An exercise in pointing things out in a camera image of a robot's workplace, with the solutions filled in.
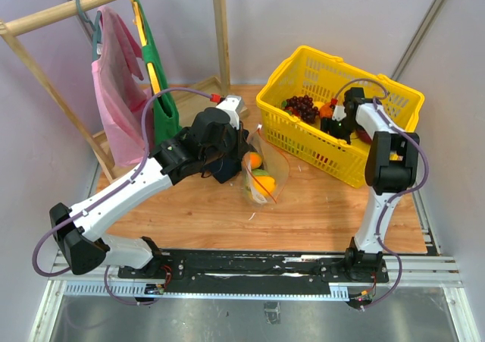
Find orange tangerine fruit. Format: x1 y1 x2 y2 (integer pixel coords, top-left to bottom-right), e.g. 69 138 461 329
249 152 263 170

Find clear zip top bag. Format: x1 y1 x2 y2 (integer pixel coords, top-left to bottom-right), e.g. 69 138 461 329
242 124 289 206

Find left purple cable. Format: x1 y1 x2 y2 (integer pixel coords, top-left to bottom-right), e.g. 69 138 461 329
32 86 213 307

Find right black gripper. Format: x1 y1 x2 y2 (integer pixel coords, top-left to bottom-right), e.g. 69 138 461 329
316 117 362 156

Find yellow clothes hanger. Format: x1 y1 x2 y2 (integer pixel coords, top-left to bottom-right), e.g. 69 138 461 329
130 0 161 94

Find dark navy cloth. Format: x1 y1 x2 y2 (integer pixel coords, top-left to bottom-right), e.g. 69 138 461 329
200 152 244 184

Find wooden clothes rack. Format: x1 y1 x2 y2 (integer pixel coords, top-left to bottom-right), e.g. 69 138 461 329
1 0 230 182

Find purple eggplant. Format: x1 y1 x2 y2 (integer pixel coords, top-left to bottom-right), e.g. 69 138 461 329
356 128 372 144

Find teal clothes hanger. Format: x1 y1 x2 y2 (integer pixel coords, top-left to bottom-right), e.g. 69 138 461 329
75 0 102 61

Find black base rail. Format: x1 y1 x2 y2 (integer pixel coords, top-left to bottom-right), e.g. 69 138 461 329
117 249 389 296

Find purple grape bunch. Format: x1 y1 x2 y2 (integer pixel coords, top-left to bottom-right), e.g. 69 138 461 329
281 95 323 124

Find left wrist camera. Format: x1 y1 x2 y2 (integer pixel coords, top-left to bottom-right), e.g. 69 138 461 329
210 94 245 122

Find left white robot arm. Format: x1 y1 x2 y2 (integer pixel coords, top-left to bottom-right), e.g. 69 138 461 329
49 99 249 278

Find yellow bell pepper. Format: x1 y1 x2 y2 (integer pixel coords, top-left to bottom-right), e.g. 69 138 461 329
253 175 277 196

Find pink shirt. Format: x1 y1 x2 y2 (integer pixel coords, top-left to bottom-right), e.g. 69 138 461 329
92 5 152 167

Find yellow plastic basket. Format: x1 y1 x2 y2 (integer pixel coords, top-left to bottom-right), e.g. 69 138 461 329
256 45 425 188

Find green shirt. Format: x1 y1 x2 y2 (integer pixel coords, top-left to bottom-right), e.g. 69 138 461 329
133 0 182 138

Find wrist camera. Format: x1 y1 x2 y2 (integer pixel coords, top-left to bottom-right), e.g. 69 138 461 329
210 94 245 122
330 99 346 122

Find orange tangerines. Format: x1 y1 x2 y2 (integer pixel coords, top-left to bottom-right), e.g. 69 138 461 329
319 102 335 119

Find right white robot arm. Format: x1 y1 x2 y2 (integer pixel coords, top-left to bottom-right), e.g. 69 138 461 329
328 86 419 282

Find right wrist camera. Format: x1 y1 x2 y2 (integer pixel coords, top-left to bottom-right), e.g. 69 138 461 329
330 99 346 122

